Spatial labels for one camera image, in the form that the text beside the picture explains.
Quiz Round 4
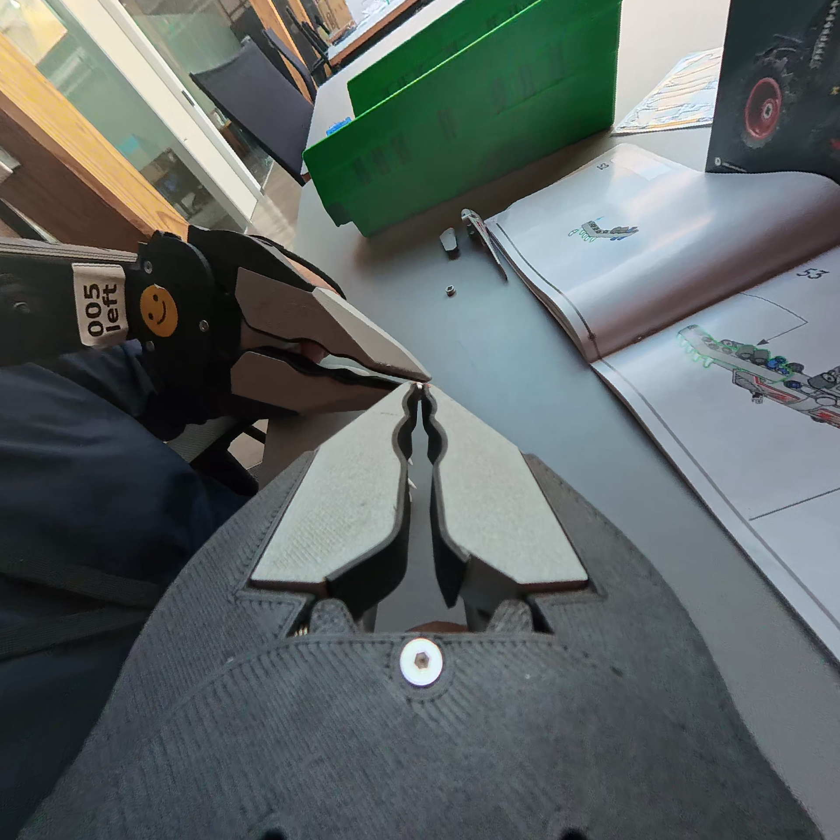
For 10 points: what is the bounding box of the dark lego set box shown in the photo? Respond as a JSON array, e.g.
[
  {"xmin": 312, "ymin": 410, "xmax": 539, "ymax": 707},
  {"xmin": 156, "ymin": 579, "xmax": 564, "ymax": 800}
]
[{"xmin": 705, "ymin": 0, "xmax": 840, "ymax": 175}]

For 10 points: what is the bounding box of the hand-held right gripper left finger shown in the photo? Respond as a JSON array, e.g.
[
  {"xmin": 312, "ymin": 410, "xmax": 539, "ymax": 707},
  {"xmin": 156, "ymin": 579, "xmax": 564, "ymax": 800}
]
[{"xmin": 249, "ymin": 382, "xmax": 421, "ymax": 623}]

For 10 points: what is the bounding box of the black office chair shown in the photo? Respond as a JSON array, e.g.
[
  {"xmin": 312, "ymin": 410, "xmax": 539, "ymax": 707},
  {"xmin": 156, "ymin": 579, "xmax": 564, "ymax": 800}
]
[{"xmin": 262, "ymin": 7, "xmax": 336, "ymax": 99}]

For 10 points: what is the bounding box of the open lego instruction booklet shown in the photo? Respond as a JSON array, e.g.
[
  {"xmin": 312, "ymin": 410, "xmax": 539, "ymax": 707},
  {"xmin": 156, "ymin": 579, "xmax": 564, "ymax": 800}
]
[{"xmin": 486, "ymin": 143, "xmax": 840, "ymax": 657}]

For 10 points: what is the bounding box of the small white lego pin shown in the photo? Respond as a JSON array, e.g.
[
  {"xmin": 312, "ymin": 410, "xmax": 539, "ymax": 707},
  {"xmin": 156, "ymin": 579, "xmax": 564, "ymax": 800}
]
[{"xmin": 406, "ymin": 382, "xmax": 429, "ymax": 492}]

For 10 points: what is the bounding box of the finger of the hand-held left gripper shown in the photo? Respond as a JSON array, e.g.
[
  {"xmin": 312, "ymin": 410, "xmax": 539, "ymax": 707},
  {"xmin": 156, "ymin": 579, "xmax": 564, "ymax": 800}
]
[
  {"xmin": 233, "ymin": 266, "xmax": 433, "ymax": 385},
  {"xmin": 230, "ymin": 350, "xmax": 411, "ymax": 417}
]

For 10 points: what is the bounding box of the loose printed paper sheet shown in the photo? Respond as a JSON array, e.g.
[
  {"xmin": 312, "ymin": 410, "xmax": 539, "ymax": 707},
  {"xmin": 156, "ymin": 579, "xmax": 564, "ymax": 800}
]
[{"xmin": 613, "ymin": 47, "xmax": 723, "ymax": 132}]

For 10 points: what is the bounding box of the wooden beam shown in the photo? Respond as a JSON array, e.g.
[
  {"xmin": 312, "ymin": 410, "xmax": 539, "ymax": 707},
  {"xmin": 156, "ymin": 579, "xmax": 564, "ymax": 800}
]
[{"xmin": 0, "ymin": 33, "xmax": 193, "ymax": 253}]

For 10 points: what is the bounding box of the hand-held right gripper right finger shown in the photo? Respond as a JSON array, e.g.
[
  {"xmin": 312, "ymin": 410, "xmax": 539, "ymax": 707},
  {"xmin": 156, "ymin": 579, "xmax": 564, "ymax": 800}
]
[{"xmin": 420, "ymin": 384, "xmax": 590, "ymax": 627}]

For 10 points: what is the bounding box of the long grey lego panel piece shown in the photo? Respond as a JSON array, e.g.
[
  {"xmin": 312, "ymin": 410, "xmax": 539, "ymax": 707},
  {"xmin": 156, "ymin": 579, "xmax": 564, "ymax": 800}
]
[{"xmin": 461, "ymin": 209, "xmax": 510, "ymax": 282}]

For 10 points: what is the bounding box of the person's dark navy jacket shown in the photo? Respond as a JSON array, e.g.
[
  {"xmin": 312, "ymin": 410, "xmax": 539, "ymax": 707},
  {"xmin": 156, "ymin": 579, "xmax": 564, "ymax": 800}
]
[{"xmin": 0, "ymin": 341, "xmax": 263, "ymax": 840}]

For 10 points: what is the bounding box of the green plastic bin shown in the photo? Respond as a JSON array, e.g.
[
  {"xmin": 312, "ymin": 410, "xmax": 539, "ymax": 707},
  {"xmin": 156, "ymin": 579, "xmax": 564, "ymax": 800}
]
[{"xmin": 303, "ymin": 0, "xmax": 621, "ymax": 237}]

